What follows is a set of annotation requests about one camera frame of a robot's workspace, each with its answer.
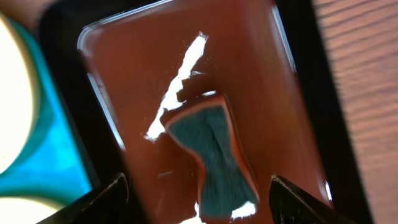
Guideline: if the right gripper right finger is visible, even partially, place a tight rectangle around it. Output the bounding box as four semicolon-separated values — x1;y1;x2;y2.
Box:
269;175;355;224

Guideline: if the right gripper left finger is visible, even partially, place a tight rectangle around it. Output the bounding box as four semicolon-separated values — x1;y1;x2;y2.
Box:
37;172;130;224

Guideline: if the yellow-green plate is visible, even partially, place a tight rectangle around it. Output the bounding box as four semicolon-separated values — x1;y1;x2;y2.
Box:
1;197;65;224
1;14;40;172

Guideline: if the teal plastic tray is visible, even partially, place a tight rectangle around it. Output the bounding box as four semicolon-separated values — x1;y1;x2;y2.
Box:
1;21;93;205

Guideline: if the black red-lined tray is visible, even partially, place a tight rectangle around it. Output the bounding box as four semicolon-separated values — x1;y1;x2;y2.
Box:
39;1;373;223

